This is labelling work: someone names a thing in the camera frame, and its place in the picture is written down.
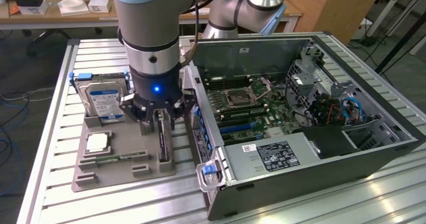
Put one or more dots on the metal disk bay cage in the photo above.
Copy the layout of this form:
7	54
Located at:
301	81

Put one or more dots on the green motherboard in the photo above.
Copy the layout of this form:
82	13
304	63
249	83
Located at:
280	116

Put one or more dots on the green RAM stick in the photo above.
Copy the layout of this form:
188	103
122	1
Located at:
114	157

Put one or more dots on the black slanted pole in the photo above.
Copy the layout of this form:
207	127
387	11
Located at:
399	44

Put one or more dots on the CPU socket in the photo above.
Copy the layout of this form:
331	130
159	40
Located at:
238	98

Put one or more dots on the black open PC case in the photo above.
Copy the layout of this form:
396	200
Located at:
300	184

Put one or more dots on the hard disk with blue carrier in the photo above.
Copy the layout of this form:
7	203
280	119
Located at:
103	101

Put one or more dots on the white paper label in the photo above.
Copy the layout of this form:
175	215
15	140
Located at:
110	18

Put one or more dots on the wooden cabinet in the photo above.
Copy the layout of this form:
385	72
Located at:
333	9

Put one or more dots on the white box with round recess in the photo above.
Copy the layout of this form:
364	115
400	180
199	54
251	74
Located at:
74	8

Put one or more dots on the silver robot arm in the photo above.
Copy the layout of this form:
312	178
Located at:
150	22

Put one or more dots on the blue case latch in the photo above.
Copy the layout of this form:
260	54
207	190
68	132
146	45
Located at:
210	170

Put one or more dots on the silver CPU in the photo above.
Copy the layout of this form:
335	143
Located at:
98	143

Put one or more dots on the white labelled box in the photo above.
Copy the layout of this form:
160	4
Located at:
99	5

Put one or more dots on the black RAM slot bank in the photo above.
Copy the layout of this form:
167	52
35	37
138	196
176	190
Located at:
240	114
223	80

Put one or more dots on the low-profile graphics card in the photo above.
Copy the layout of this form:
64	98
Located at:
163	141

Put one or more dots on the silver chipset heatsink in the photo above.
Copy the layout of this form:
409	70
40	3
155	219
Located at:
276	132

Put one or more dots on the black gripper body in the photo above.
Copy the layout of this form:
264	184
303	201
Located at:
156	89

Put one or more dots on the grey parts rack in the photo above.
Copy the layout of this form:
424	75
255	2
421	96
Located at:
134	149

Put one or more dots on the wooden desk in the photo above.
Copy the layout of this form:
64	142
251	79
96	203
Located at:
50	18

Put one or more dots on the open socket cover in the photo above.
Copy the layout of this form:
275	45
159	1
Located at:
260	88

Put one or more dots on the white box with black lid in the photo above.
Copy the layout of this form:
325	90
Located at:
31	8

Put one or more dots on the silver power supply unit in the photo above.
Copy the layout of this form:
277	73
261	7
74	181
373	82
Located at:
240	159

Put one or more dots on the black chair base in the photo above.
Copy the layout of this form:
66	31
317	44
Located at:
43	35

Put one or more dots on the blue expansion slot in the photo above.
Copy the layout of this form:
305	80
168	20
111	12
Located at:
236	128

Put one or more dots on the white flat box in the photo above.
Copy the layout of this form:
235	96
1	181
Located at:
190	11

